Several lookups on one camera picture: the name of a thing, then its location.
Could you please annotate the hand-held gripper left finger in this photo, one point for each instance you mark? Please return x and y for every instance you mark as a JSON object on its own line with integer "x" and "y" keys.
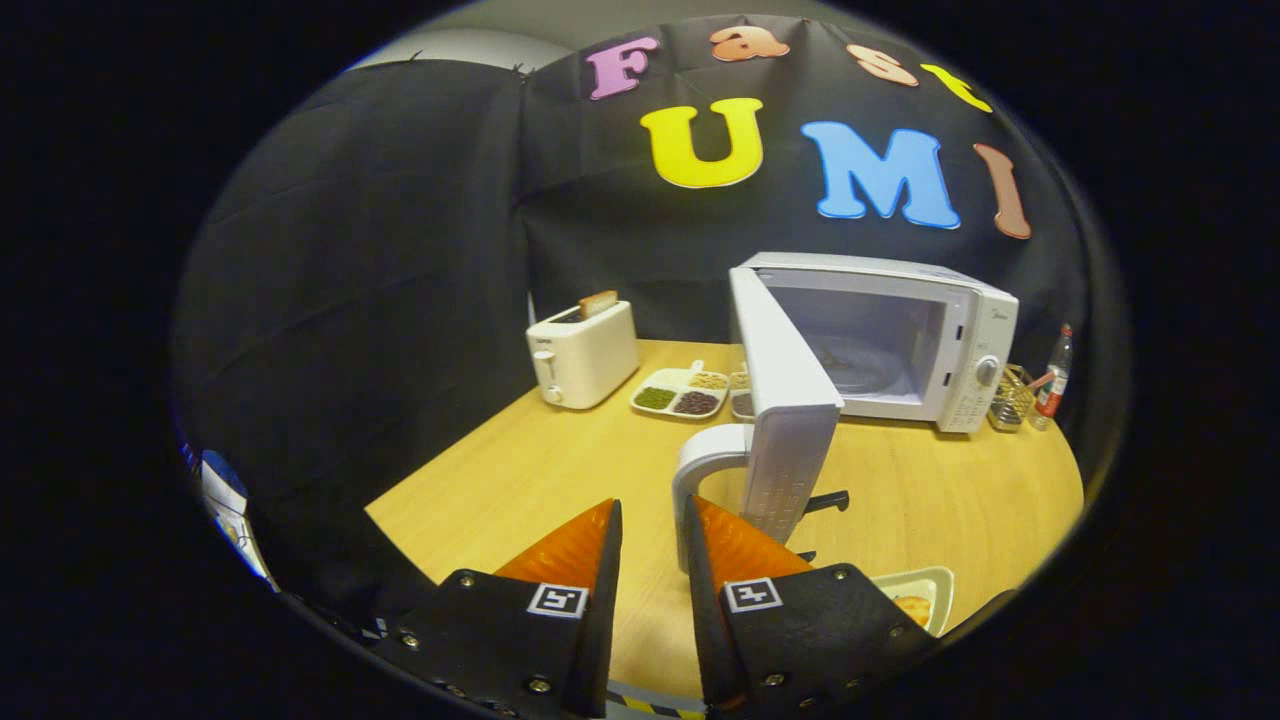
{"x": 600, "y": 620}

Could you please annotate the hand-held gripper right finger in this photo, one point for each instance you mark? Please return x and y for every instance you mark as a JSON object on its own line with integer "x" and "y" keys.
{"x": 702, "y": 620}

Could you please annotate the golden bread roll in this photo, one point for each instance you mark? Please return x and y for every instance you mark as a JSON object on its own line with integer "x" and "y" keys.
{"x": 913, "y": 610}

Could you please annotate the white microwave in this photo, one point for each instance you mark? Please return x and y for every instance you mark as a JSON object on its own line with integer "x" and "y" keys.
{"x": 790, "y": 400}

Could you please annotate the yellow black hazard tape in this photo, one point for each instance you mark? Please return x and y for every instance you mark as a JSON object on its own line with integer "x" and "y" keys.
{"x": 650, "y": 705}

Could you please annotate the small black object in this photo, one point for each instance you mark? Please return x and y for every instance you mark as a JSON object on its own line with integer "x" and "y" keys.
{"x": 828, "y": 501}

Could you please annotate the white divided tray of beans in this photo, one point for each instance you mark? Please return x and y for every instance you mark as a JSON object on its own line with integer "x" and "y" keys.
{"x": 680, "y": 395}

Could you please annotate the small square white plate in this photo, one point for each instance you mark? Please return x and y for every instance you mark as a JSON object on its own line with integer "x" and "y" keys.
{"x": 940, "y": 590}

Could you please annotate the white toaster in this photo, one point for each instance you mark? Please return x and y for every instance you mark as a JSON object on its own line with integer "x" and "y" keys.
{"x": 590, "y": 355}

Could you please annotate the toast slice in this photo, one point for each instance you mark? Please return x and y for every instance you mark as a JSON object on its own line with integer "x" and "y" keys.
{"x": 598, "y": 304}

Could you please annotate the white and blue object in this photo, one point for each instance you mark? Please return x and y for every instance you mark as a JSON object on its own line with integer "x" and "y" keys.
{"x": 225, "y": 500}

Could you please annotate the red striped straw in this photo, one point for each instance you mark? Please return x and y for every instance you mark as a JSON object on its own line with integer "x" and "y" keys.
{"x": 1040, "y": 382}

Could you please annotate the clear bottle with red label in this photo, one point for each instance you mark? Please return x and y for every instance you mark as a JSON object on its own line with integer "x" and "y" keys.
{"x": 1052, "y": 395}

